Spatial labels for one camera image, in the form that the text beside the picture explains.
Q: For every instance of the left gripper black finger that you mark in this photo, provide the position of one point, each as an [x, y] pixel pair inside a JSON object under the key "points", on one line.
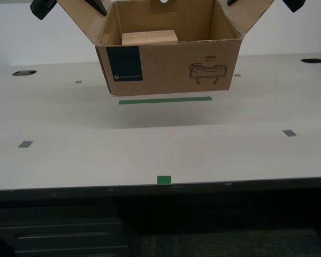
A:
{"points": [[97, 6], [42, 8]]}

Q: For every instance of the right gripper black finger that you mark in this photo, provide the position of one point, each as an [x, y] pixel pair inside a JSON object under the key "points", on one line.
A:
{"points": [[294, 5], [231, 2]]}

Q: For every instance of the light wooden block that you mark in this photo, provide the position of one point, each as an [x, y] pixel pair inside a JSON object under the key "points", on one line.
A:
{"points": [[149, 37]]}

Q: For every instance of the brown cardboard box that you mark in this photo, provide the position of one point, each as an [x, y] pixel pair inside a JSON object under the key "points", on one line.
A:
{"points": [[171, 69]]}

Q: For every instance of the long green tape strip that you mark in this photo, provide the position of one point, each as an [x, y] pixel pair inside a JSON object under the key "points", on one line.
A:
{"points": [[166, 100]]}

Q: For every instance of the light office desk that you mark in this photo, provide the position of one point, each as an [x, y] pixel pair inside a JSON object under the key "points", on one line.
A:
{"points": [[69, 191]]}

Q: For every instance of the green tape square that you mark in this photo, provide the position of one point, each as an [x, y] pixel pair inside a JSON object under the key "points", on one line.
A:
{"points": [[164, 180]]}

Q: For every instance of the dark drawer cabinet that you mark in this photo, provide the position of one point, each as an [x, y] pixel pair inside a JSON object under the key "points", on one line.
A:
{"points": [[56, 235]]}

